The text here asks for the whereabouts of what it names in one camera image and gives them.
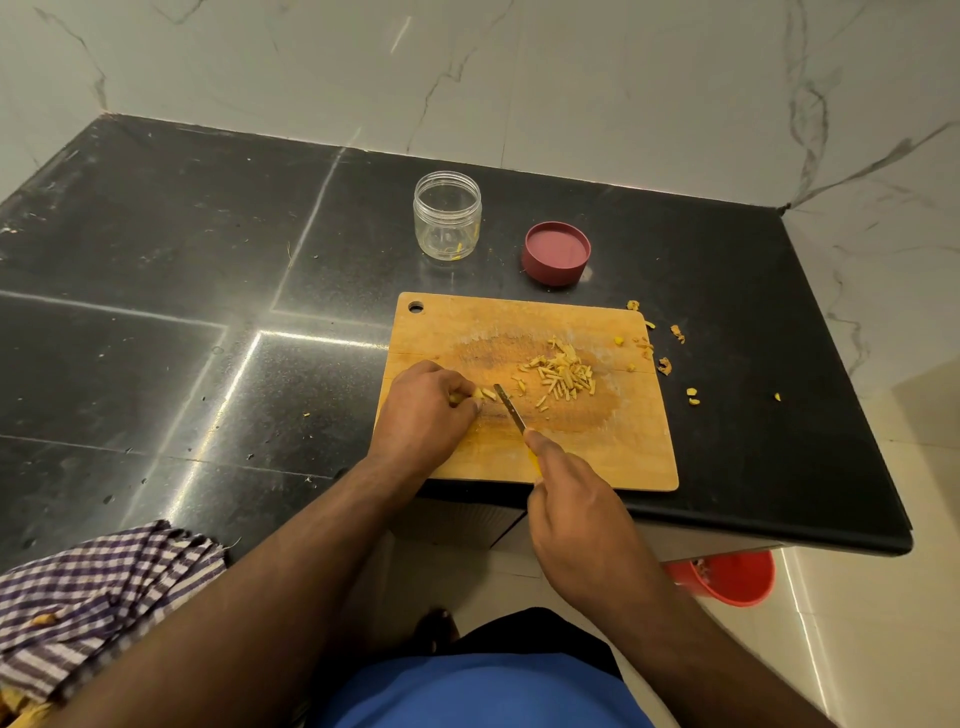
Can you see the red plastic bucket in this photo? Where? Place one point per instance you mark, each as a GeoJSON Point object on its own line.
{"type": "Point", "coordinates": [731, 577]}

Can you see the person's right forearm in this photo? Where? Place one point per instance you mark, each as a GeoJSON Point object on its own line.
{"type": "Point", "coordinates": [697, 660]}

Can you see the person's left forearm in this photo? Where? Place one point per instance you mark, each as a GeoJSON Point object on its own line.
{"type": "Point", "coordinates": [247, 600]}

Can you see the wooden cutting board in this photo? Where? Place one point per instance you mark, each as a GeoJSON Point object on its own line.
{"type": "Point", "coordinates": [600, 442]}

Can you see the yellow ginger root piece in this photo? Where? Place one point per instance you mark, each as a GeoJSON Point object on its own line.
{"type": "Point", "coordinates": [484, 393]}

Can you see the person's left hand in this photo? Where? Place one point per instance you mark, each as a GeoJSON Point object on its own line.
{"type": "Point", "coordinates": [420, 416]}

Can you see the person's right thumb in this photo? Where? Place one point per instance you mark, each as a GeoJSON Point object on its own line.
{"type": "Point", "coordinates": [537, 504]}

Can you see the clear plastic jar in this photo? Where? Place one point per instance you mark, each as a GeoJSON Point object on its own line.
{"type": "Point", "coordinates": [447, 214]}

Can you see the purple white checked cloth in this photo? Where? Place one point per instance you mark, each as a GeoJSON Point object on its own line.
{"type": "Point", "coordinates": [97, 592]}

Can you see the person's left fingers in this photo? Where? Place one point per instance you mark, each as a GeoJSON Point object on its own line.
{"type": "Point", "coordinates": [463, 394]}

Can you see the person's blue shirt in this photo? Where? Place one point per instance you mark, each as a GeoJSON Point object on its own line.
{"type": "Point", "coordinates": [480, 694]}

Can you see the pile of chopped ginger sticks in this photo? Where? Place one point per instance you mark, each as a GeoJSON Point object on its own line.
{"type": "Point", "coordinates": [561, 375]}

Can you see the scattered ginger peel scraps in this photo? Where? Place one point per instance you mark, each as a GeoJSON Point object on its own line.
{"type": "Point", "coordinates": [664, 365]}

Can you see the person's foot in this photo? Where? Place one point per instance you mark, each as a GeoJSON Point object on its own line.
{"type": "Point", "coordinates": [436, 630]}

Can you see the maroon plastic jar lid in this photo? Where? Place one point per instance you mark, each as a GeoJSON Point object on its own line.
{"type": "Point", "coordinates": [556, 251]}

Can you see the person's black shorts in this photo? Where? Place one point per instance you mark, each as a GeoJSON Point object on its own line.
{"type": "Point", "coordinates": [540, 634]}

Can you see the person's right hand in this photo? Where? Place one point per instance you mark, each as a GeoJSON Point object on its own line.
{"type": "Point", "coordinates": [585, 525]}

